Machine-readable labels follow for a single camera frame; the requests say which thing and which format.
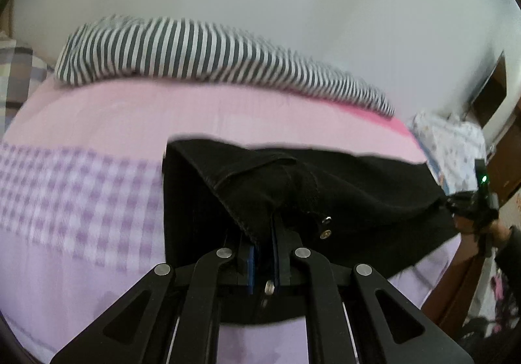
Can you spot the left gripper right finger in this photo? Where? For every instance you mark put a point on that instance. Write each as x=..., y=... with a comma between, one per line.
x=285, y=243

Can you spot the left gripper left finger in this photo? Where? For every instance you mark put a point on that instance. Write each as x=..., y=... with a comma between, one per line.
x=246, y=270

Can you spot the black pants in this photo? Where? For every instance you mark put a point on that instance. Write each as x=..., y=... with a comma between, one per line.
x=387, y=213

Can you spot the person right hand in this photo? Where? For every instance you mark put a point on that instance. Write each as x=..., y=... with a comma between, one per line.
x=496, y=231

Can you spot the white dotted pillow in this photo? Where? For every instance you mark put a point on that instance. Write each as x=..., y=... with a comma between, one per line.
x=451, y=147

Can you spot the pink purple bed sheet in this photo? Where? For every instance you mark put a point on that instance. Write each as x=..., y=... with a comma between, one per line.
x=81, y=203

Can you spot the grey white striped blanket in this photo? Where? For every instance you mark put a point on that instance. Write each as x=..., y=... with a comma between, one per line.
x=123, y=46

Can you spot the plaid pillow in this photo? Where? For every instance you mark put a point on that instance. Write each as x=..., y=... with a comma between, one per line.
x=22, y=72

